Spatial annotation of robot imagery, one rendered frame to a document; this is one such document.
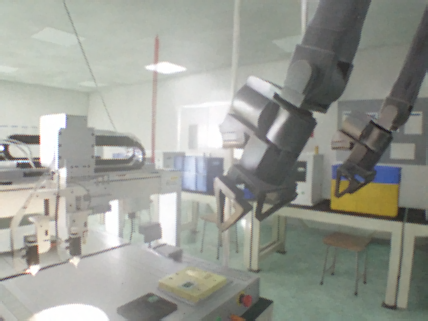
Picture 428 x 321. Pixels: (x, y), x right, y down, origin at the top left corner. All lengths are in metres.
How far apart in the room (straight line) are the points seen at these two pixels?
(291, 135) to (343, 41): 0.13
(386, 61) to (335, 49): 4.38
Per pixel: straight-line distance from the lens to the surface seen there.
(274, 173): 0.42
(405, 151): 4.57
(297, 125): 0.40
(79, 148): 0.90
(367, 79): 4.74
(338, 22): 0.40
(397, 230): 2.81
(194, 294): 0.94
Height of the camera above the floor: 1.33
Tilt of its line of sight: 3 degrees down
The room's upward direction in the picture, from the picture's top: 1 degrees clockwise
